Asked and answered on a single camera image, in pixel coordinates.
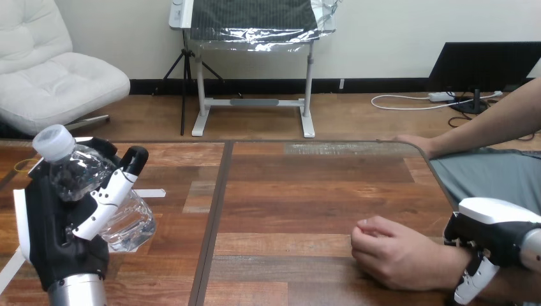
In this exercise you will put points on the white desk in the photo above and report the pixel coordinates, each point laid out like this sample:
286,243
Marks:
253,103

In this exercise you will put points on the black tripod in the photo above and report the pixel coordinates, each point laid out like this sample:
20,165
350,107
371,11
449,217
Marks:
184,80

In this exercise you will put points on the person's hand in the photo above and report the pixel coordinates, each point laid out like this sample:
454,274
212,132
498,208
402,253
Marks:
397,253
414,142

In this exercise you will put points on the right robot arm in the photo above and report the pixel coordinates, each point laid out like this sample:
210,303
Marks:
532,250

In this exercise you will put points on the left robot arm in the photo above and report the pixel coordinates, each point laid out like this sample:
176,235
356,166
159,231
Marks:
78,291

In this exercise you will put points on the clear water bottle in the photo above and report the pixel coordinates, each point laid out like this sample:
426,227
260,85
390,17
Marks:
84,169

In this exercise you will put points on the foil sheet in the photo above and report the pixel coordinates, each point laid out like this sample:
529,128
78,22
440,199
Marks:
258,23

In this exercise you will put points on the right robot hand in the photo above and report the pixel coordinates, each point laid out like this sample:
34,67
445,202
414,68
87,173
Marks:
492,236

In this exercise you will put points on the white cushioned chair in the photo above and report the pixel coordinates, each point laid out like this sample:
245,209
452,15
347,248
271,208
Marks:
46,76

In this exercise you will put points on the white power strip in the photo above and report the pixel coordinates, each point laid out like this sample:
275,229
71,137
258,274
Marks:
441,96

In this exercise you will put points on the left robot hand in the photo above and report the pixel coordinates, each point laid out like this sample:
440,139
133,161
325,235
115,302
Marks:
55,236

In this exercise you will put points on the dark screen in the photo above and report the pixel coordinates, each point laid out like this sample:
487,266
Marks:
482,63

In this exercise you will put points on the person's body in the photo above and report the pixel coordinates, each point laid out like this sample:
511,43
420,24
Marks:
490,177

